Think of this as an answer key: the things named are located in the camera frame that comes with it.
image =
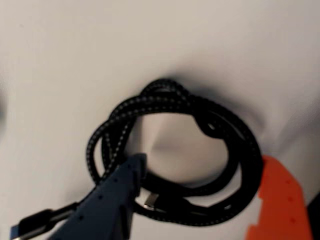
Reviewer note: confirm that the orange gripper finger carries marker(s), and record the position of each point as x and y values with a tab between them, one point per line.
282	200

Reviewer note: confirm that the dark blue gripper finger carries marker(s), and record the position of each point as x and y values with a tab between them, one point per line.
107	207

